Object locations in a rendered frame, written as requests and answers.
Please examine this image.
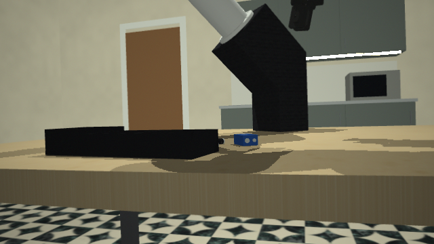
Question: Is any blue 9v battery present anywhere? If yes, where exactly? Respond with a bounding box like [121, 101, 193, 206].
[234, 134, 258, 146]

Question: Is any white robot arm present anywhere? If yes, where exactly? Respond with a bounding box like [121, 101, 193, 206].
[189, 0, 254, 44]

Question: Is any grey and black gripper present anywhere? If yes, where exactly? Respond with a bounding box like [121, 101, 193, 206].
[288, 0, 323, 31]

